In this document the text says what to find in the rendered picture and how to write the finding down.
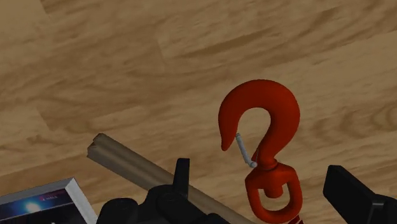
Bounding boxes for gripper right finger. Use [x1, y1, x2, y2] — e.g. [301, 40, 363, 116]
[323, 165, 397, 224]

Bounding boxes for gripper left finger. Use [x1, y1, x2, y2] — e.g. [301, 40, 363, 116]
[96, 157, 231, 224]

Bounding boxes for tan wooden bar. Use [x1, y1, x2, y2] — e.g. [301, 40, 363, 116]
[87, 132, 258, 224]

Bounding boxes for red hook with swivel eye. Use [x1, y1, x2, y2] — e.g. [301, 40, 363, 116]
[218, 79, 303, 224]

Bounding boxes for book with dark blue cover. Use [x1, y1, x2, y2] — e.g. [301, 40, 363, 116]
[0, 177, 99, 224]

